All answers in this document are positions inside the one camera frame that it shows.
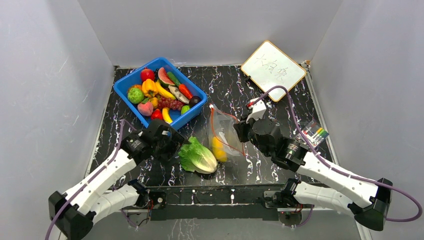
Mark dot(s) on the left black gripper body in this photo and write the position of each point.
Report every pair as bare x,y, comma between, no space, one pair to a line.
167,148

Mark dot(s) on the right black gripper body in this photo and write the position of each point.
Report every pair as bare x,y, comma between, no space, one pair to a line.
241,129

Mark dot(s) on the green toy lettuce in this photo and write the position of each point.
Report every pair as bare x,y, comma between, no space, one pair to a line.
195,157

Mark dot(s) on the clear zip top bag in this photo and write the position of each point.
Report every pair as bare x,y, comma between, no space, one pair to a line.
221,126

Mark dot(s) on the yellow toy mango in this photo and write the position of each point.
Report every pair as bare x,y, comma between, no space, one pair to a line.
218,150

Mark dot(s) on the dark toy plum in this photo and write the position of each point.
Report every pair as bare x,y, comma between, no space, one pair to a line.
194,101

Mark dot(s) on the green toy custard apple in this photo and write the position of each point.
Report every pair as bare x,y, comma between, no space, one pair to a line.
135,95

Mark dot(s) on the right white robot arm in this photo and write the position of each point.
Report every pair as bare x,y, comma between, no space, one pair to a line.
367,202

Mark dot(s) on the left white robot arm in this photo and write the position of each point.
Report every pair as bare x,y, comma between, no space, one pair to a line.
131,150

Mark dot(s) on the small yellow toy banana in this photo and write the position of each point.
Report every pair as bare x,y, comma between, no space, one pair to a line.
166,115

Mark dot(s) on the small green toy lime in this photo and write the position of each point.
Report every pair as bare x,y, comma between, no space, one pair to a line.
184,109

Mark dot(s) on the toy peach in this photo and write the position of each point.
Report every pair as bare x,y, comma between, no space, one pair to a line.
145,108

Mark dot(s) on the toy purple grapes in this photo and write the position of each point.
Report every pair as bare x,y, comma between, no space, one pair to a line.
170,103

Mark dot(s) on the pack of coloured markers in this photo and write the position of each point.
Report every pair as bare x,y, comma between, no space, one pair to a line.
315,133

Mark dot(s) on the toy mushroom slice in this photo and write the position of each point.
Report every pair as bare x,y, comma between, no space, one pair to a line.
179,96

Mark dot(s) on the yellow toy bell pepper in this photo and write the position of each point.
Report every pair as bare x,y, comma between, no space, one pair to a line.
149,88

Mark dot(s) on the toy carrot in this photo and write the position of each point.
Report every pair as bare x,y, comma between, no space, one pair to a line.
185,91

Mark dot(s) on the toy watermelon slice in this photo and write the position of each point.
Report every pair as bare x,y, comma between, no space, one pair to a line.
164,79

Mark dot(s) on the green toy cucumber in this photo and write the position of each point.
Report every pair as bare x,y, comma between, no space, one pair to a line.
173,78

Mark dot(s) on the white dry-erase board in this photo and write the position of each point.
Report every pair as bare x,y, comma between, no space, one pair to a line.
268,66

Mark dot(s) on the blue plastic bin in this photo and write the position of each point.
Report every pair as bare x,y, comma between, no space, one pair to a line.
122,86

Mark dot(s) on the red toy pomegranate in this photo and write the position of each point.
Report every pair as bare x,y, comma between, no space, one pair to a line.
147,74

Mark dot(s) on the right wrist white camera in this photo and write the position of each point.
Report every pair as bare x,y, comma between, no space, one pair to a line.
256,109

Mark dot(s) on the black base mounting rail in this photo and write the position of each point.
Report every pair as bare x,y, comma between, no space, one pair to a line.
201,202

